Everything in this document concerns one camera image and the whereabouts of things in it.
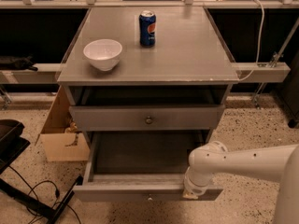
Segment grey drawer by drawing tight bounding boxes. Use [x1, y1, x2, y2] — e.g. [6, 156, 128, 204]
[74, 131, 223, 202]
[69, 105, 224, 131]

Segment metal railing frame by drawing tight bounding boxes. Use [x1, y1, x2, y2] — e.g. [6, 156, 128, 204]
[0, 0, 299, 110]

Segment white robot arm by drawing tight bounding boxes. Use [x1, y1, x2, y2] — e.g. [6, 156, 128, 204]
[184, 141, 299, 224]

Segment blue Pepsi can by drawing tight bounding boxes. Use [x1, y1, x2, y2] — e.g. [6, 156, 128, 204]
[139, 10, 156, 47]

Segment white bowl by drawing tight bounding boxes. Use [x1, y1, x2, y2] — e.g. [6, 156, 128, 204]
[83, 39, 122, 71]

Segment cardboard box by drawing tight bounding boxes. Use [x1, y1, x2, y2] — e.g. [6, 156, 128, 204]
[39, 87, 90, 161]

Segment grey top drawer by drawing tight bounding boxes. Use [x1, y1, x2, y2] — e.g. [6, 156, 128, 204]
[69, 105, 224, 131]

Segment white cable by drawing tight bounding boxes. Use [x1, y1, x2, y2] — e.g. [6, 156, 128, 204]
[238, 0, 265, 82]

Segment grey drawer cabinet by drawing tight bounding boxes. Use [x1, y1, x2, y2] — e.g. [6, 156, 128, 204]
[55, 5, 240, 142]

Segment black stand base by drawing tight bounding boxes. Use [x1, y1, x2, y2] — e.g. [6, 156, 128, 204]
[0, 176, 83, 224]

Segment black object on rail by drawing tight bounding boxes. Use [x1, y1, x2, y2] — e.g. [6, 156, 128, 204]
[0, 56, 38, 71]

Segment black floor cable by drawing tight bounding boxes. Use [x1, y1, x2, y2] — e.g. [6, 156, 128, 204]
[7, 164, 82, 224]

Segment black chair seat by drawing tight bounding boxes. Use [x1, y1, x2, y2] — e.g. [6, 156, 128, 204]
[0, 119, 30, 174]

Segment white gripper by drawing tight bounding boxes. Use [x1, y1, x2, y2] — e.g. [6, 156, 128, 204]
[182, 152, 214, 200]

